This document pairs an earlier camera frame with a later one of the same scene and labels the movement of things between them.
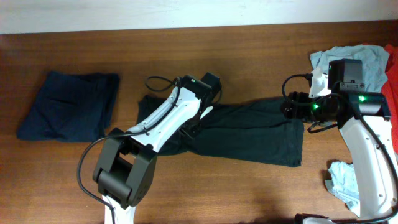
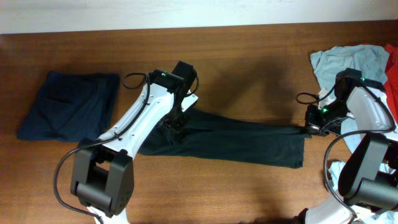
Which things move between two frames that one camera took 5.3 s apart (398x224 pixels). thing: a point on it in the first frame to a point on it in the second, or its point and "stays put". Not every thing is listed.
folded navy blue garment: [71, 107] stays put
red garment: [389, 89] stays put
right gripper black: [296, 101] to [312, 124]
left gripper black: [195, 131] to [178, 123]
